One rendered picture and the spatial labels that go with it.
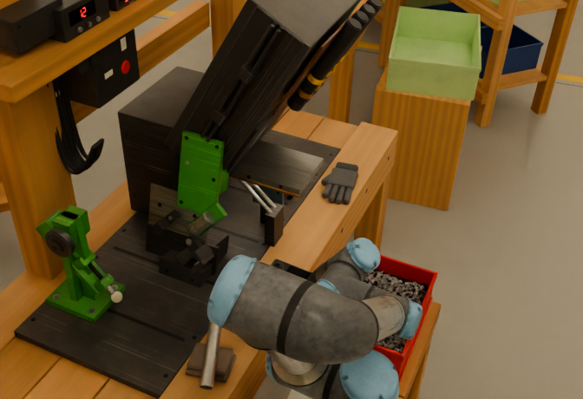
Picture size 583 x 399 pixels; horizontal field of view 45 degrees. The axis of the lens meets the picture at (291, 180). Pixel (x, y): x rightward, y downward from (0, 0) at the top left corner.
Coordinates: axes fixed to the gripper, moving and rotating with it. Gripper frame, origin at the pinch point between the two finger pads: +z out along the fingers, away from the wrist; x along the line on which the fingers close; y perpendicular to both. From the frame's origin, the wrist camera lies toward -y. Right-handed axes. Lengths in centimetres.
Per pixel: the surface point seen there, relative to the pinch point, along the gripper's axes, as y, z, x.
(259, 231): -12.5, 14.5, 28.9
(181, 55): -108, 191, 263
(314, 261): 3.2, 3.6, 24.4
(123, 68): -67, -10, 15
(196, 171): -36.8, -2.7, 13.3
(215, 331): -8.0, 1.3, -15.5
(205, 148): -38.9, -9.0, 15.1
